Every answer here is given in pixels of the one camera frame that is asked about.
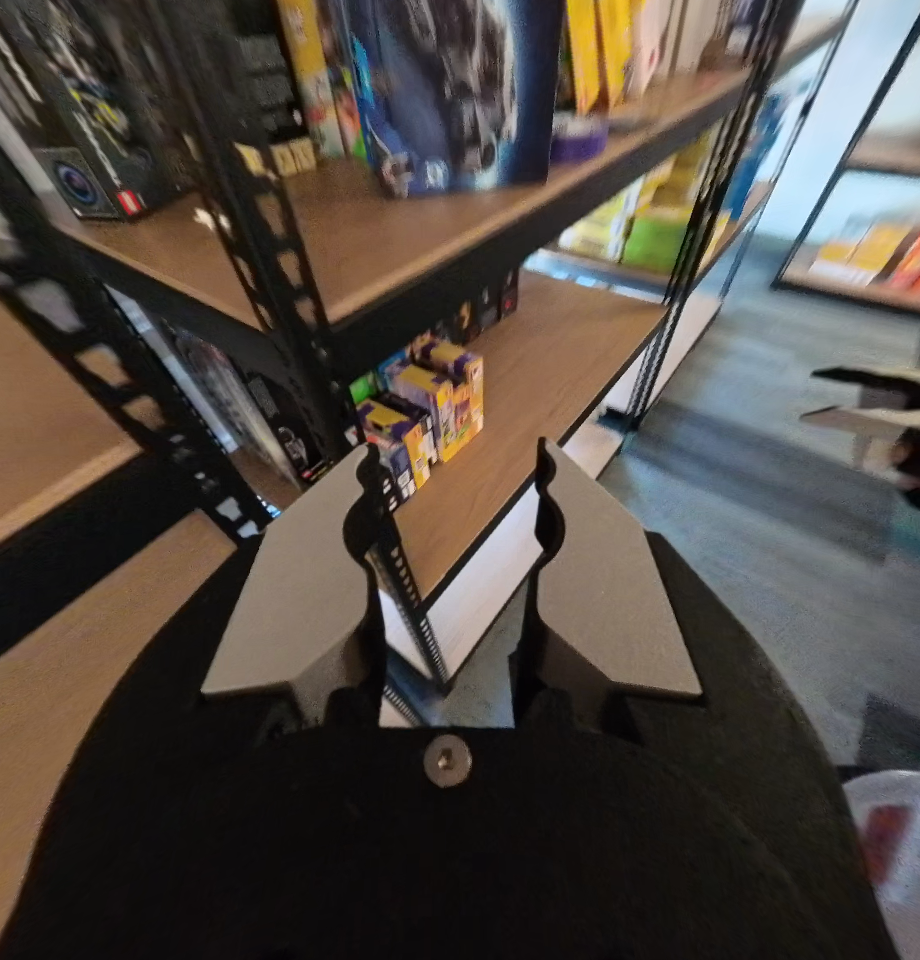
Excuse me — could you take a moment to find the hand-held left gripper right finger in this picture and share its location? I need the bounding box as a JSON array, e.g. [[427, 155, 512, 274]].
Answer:
[[520, 438, 704, 729]]

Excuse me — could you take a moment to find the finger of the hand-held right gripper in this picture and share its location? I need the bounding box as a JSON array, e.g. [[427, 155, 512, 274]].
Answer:
[[802, 405, 920, 441], [813, 365, 920, 399]]

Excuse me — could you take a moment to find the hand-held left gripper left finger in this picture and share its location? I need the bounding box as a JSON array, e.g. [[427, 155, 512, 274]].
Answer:
[[202, 446, 389, 721]]

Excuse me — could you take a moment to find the black toy box yellow emblem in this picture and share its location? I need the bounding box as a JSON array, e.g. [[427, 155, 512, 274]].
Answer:
[[348, 0, 569, 199]]

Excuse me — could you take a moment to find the black racing car toy box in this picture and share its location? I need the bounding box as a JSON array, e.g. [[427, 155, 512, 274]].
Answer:
[[0, 0, 186, 222]]

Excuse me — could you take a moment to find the background shelf unit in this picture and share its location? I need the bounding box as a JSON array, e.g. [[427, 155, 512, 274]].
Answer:
[[775, 0, 920, 319]]

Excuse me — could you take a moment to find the row of black toy boxes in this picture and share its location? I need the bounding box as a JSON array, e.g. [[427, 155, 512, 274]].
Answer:
[[160, 323, 359, 484]]

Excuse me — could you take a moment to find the green box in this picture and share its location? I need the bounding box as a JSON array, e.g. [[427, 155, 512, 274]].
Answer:
[[625, 203, 704, 282]]

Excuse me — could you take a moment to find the stack of yellow boxes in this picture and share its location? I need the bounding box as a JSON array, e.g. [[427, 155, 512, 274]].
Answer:
[[558, 173, 651, 267]]

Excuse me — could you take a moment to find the white shirt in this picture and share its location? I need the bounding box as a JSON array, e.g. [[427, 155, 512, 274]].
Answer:
[[843, 762, 920, 960]]

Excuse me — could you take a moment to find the purple tape roll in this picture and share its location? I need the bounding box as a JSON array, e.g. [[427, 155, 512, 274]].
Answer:
[[550, 117, 614, 163]]

